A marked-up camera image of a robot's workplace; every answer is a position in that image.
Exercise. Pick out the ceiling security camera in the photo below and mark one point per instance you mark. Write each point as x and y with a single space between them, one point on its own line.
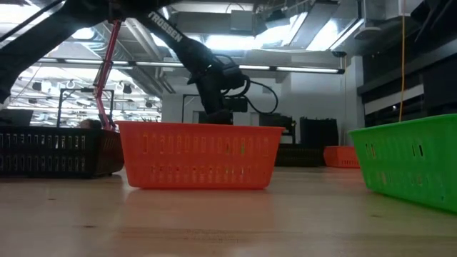
339 54

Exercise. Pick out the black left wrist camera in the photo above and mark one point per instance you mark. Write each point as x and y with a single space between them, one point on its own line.
236 104

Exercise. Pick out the black equipment box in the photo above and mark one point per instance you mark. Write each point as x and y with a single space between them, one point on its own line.
275 121

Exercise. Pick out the black plastic slotted basket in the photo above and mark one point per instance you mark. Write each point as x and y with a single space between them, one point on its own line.
53 153
300 155

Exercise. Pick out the black equipment case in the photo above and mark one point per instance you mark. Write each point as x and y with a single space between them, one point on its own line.
318 128

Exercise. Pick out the person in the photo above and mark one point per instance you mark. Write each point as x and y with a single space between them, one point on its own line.
90 124

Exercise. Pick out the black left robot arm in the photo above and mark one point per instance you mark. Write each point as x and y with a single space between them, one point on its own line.
193 53

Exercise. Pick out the orange plastic slotted basket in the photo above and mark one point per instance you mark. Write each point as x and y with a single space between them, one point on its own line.
341 157
200 157

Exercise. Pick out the green plastic slotted basket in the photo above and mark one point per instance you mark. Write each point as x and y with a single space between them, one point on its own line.
410 160

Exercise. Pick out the dark monitor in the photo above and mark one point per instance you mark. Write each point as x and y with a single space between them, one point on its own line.
16 118

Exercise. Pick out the black metal frame stand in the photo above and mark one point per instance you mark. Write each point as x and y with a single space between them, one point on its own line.
59 107

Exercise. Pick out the long ceiling light bar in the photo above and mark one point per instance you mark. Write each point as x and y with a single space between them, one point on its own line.
307 69

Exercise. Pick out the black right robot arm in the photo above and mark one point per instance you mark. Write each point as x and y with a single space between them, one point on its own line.
439 14

